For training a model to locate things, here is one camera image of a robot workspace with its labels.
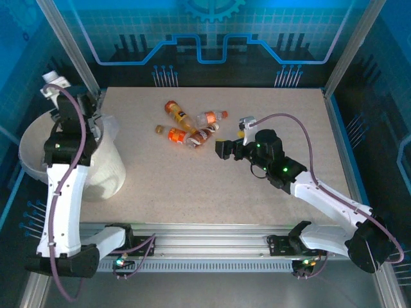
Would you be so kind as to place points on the orange label gold cap bottle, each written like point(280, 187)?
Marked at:
point(176, 135)

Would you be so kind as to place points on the clear bottle with orange cap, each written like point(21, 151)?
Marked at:
point(210, 117)

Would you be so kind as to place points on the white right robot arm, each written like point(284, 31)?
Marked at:
point(327, 195)

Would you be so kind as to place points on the yellow label juice bottle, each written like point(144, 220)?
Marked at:
point(177, 113)

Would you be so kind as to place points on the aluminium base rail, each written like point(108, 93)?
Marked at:
point(208, 244)

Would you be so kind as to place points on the brown coffee bottle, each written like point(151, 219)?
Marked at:
point(200, 136)

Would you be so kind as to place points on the clear plastic bin liner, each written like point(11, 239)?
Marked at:
point(110, 125)

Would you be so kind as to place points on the white cylindrical bin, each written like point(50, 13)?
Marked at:
point(106, 173)

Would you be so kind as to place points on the aluminium frame post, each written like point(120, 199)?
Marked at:
point(350, 48)
point(71, 48)

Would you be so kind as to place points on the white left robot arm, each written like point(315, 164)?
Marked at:
point(61, 208)

